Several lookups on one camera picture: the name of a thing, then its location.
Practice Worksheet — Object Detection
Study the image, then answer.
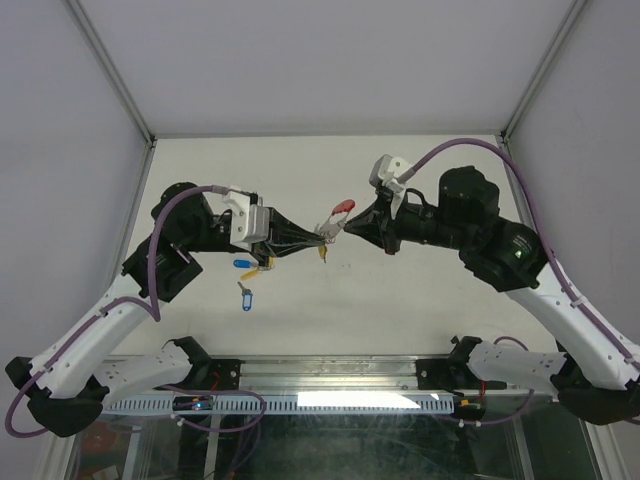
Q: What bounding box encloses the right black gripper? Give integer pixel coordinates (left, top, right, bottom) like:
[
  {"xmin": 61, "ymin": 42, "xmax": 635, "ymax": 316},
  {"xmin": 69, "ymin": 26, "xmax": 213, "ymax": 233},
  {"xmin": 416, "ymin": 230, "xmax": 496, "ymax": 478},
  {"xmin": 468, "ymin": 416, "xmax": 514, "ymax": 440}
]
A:
[{"xmin": 343, "ymin": 191, "xmax": 474, "ymax": 257}]

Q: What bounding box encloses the red handled metal keyring holder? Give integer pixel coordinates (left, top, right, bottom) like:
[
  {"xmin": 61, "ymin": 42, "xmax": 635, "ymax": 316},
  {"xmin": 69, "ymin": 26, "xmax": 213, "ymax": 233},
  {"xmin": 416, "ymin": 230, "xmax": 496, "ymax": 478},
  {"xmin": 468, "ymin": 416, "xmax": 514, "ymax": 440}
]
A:
[{"xmin": 315, "ymin": 199, "xmax": 356, "ymax": 242}]

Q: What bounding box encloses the yellow tag key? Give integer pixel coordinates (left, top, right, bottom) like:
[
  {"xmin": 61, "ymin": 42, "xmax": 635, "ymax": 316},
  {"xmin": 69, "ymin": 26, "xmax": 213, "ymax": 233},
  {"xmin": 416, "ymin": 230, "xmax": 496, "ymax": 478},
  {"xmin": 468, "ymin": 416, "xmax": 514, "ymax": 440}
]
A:
[
  {"xmin": 241, "ymin": 269, "xmax": 260, "ymax": 282},
  {"xmin": 318, "ymin": 243, "xmax": 328, "ymax": 263},
  {"xmin": 256, "ymin": 257, "xmax": 275, "ymax": 271}
]

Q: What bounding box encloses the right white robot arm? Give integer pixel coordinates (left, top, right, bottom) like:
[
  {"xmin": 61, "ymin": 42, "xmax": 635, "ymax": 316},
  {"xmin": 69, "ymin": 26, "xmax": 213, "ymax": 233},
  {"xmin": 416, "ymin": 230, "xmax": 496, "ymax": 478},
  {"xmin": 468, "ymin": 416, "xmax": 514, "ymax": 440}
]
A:
[{"xmin": 344, "ymin": 166, "xmax": 639, "ymax": 425}]

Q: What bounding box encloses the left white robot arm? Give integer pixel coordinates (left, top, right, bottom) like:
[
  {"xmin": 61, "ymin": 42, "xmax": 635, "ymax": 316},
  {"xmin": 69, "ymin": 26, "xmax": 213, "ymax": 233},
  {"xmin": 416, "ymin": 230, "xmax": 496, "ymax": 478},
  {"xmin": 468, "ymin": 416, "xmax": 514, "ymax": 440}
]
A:
[{"xmin": 5, "ymin": 182, "xmax": 325, "ymax": 438}]

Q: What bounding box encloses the blue tag key upper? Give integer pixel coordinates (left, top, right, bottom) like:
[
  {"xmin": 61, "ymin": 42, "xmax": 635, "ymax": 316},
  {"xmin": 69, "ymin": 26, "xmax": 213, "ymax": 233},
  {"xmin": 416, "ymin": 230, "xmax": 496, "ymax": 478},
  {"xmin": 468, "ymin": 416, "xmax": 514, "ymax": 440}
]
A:
[{"xmin": 233, "ymin": 259, "xmax": 254, "ymax": 269}]

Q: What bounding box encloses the blue tag key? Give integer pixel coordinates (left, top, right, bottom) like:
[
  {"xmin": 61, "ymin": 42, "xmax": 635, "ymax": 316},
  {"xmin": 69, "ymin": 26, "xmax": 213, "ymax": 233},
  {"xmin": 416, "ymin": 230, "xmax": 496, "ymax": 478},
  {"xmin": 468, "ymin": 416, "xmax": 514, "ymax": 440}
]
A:
[
  {"xmin": 233, "ymin": 259, "xmax": 254, "ymax": 269},
  {"xmin": 237, "ymin": 281, "xmax": 253, "ymax": 312}
]

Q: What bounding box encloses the yellow tag key flat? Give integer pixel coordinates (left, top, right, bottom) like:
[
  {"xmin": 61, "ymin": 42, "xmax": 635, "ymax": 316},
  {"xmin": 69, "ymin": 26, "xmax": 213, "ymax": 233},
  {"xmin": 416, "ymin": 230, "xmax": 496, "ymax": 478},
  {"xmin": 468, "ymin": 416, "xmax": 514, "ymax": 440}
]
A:
[{"xmin": 241, "ymin": 269, "xmax": 260, "ymax": 282}]

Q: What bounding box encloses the blue tag key lower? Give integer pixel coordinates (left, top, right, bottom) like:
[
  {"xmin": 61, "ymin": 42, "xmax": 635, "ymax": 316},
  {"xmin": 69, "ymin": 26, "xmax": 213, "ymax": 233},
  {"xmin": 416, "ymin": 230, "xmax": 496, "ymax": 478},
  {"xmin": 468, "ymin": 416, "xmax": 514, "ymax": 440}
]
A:
[{"xmin": 237, "ymin": 281, "xmax": 253, "ymax": 312}]

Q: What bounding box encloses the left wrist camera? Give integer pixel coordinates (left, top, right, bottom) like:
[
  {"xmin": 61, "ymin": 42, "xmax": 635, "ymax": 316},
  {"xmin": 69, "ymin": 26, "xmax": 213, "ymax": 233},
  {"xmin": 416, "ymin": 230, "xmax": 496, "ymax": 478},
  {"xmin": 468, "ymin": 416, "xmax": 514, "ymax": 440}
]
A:
[{"xmin": 222, "ymin": 188, "xmax": 266, "ymax": 252}]

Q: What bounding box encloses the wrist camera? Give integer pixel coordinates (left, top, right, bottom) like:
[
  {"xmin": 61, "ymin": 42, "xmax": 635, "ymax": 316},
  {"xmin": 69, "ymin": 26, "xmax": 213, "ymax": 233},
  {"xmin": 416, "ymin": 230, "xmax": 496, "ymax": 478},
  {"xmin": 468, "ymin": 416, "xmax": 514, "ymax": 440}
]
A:
[
  {"xmin": 222, "ymin": 188, "xmax": 266, "ymax": 252},
  {"xmin": 369, "ymin": 154, "xmax": 413, "ymax": 219}
]

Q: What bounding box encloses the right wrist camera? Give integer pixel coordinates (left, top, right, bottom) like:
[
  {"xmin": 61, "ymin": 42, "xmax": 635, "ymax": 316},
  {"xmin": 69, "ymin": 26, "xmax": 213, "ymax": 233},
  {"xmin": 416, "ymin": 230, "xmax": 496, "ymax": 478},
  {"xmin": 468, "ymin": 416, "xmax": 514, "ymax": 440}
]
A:
[{"xmin": 369, "ymin": 154, "xmax": 413, "ymax": 219}]

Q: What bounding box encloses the aluminium front rail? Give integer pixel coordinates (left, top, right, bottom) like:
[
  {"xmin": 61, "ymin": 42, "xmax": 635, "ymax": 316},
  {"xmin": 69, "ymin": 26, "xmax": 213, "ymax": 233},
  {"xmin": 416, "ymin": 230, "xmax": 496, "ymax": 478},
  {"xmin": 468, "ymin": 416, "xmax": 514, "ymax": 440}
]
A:
[{"xmin": 63, "ymin": 353, "xmax": 599, "ymax": 396}]

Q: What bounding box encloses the slotted cable duct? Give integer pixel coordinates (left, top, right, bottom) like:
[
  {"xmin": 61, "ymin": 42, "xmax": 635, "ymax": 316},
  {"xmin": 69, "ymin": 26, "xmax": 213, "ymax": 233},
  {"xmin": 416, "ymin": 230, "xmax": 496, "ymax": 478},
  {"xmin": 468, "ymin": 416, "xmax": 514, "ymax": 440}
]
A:
[{"xmin": 105, "ymin": 390, "xmax": 455, "ymax": 417}]

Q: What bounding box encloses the right aluminium frame post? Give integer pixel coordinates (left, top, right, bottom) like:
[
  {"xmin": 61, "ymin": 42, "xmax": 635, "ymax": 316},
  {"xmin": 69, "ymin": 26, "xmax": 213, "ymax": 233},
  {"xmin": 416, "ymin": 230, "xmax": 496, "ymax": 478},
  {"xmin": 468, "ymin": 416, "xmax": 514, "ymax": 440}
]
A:
[{"xmin": 499, "ymin": 0, "xmax": 591, "ymax": 144}]

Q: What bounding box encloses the aluminium frame post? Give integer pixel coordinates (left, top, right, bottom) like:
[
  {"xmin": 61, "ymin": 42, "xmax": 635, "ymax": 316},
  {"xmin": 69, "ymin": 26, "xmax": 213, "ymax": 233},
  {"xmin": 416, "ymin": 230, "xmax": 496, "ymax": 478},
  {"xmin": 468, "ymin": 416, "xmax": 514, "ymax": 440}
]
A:
[
  {"xmin": 499, "ymin": 0, "xmax": 591, "ymax": 144},
  {"xmin": 61, "ymin": 0, "xmax": 156, "ymax": 145}
]

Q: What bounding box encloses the left aluminium frame post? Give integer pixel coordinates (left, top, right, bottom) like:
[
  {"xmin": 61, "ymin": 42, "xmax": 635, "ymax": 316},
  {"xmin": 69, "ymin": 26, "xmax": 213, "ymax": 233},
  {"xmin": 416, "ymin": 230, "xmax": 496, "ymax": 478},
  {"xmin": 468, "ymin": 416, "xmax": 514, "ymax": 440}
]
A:
[{"xmin": 61, "ymin": 0, "xmax": 156, "ymax": 145}]

